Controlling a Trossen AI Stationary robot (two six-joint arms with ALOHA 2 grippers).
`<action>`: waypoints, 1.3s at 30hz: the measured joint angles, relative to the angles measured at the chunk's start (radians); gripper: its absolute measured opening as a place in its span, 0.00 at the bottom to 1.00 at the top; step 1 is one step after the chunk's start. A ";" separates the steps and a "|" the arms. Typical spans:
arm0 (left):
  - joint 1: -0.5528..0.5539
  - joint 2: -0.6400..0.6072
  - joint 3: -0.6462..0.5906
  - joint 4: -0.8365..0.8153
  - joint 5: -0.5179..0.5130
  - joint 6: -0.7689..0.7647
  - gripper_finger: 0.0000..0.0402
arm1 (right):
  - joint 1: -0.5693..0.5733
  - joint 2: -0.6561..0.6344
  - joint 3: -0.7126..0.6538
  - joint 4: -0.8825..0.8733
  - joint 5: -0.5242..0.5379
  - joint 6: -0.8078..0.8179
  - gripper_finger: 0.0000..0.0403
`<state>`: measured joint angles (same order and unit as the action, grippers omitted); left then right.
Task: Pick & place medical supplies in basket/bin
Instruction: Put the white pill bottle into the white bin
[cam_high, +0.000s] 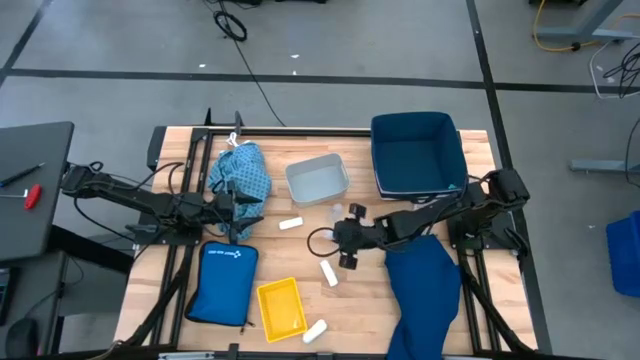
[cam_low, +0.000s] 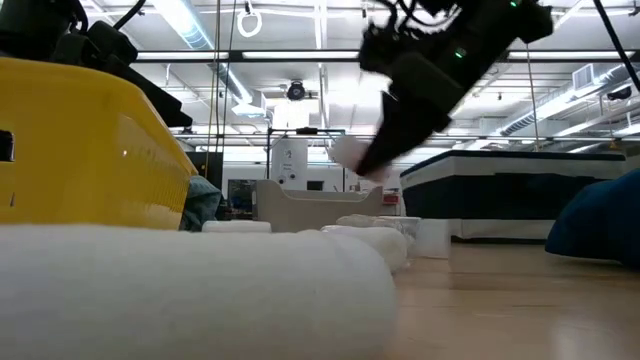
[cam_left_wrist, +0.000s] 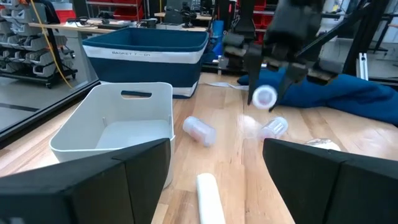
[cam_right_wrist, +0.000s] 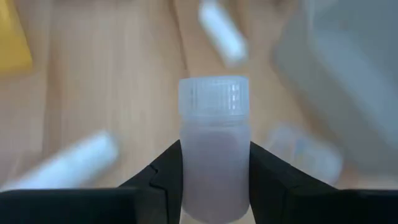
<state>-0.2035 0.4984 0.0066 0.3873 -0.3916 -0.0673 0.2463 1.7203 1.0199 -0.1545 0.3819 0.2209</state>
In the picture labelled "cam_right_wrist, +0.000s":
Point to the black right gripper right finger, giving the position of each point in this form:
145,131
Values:
311,205

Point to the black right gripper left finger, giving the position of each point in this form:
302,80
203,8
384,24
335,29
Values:
93,205

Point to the translucent white plastic bottle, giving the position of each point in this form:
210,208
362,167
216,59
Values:
214,155
304,152

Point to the white gauze roll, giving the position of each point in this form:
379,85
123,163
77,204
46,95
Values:
62,168
222,31

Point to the yellow slotted plastic basket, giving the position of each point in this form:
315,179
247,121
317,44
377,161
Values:
12,37

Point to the clear plastic bag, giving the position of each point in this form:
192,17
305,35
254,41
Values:
348,77

